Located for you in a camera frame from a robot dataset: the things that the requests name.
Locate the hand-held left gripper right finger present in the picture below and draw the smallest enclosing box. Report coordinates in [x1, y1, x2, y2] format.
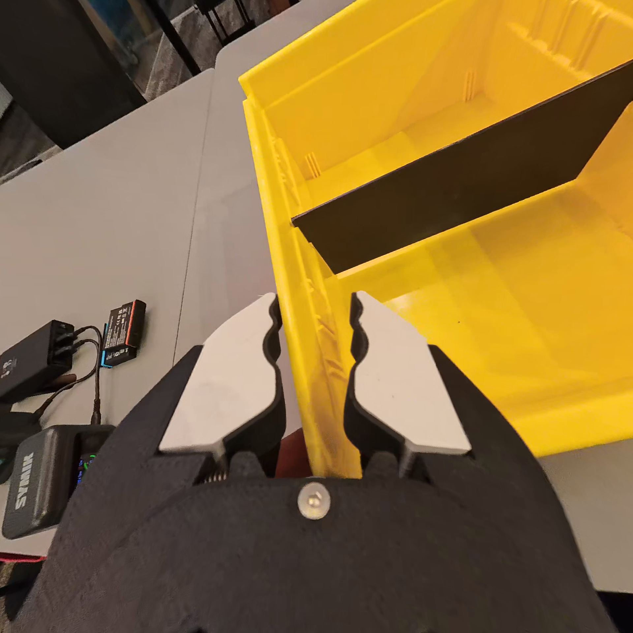
[344, 291, 472, 476]

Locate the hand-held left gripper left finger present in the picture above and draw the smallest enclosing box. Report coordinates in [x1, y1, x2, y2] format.
[157, 292, 288, 459]

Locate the yellow plastic bin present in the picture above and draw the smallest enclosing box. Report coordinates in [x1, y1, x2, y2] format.
[238, 0, 633, 479]

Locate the black multi-port charger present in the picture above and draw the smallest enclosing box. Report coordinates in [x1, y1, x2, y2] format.
[0, 320, 75, 404]

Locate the black battery blue edge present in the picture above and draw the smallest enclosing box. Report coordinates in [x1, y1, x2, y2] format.
[100, 324, 137, 369]

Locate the black battery red edge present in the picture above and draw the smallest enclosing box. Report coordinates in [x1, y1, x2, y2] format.
[106, 299, 147, 348]

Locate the black bin divider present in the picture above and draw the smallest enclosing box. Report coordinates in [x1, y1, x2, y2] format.
[291, 59, 633, 275]

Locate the black battery charging case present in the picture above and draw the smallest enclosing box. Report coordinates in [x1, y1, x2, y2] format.
[1, 424, 117, 540]

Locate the black device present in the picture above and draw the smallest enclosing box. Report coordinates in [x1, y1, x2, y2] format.
[0, 403, 43, 485]

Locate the black metal stand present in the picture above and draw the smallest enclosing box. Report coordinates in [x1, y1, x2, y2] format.
[146, 0, 258, 75]

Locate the black cabinet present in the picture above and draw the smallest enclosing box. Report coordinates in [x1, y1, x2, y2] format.
[0, 0, 149, 149]

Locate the black charging cable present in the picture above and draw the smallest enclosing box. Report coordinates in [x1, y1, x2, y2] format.
[35, 339, 102, 421]
[59, 325, 105, 426]

